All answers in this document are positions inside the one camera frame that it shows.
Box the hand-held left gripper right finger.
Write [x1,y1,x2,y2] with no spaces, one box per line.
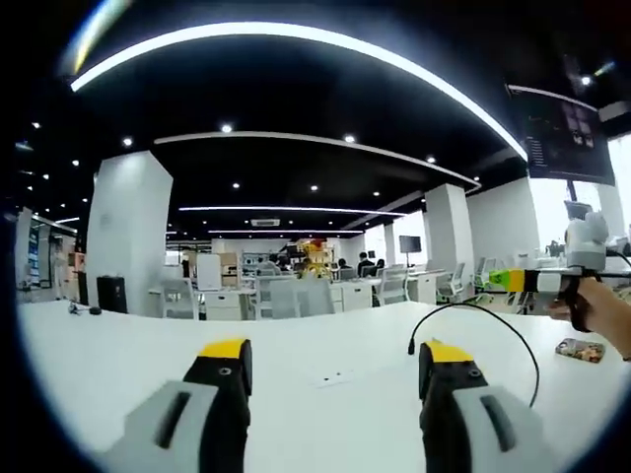
[418,338,559,473]

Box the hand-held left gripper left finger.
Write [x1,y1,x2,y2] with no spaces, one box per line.
[105,337,253,473]

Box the black USB data cable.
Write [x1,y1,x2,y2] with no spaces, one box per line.
[407,302,541,408]

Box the white desk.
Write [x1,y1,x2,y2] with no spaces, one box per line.
[17,299,631,473]

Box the person's right hand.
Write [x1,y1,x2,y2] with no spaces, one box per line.
[548,283,631,361]

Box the white office chair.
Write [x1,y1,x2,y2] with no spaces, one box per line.
[437,261,467,303]
[268,278,337,320]
[380,265,410,307]
[161,278,202,320]

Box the colourful printed packet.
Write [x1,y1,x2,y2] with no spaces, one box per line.
[555,336,607,365]

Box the large dark hanging monitor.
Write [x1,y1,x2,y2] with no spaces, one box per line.
[506,84,618,187]

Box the screen on floor stand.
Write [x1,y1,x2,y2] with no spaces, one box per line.
[398,235,423,270]

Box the black floor cabinet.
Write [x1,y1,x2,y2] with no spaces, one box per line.
[96,275,129,314]

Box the long ceiling light strip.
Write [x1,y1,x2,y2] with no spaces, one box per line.
[70,22,529,163]

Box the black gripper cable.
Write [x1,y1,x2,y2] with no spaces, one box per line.
[604,247,631,277]

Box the yellow rack frame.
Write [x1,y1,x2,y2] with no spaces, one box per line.
[295,238,332,278]

